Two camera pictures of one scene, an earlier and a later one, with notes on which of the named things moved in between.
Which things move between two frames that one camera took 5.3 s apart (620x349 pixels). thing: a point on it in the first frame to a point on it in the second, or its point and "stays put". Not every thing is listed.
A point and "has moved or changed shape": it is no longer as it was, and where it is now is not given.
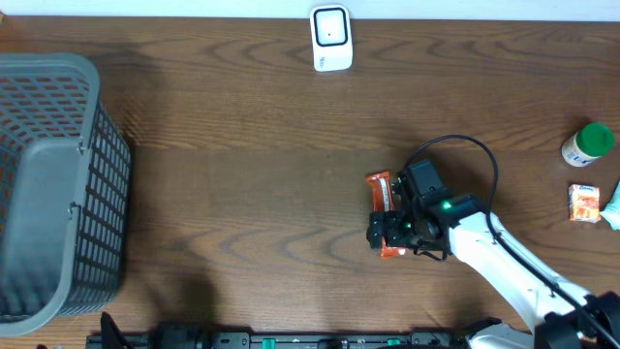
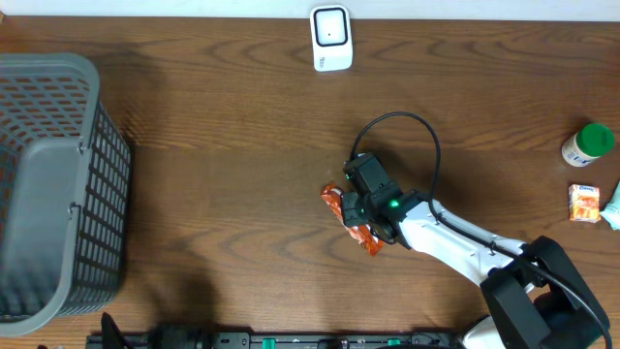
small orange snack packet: (583, 202) stays put
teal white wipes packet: (611, 212) stays put
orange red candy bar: (384, 201) has moved or changed shape
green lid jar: (591, 142) stays put
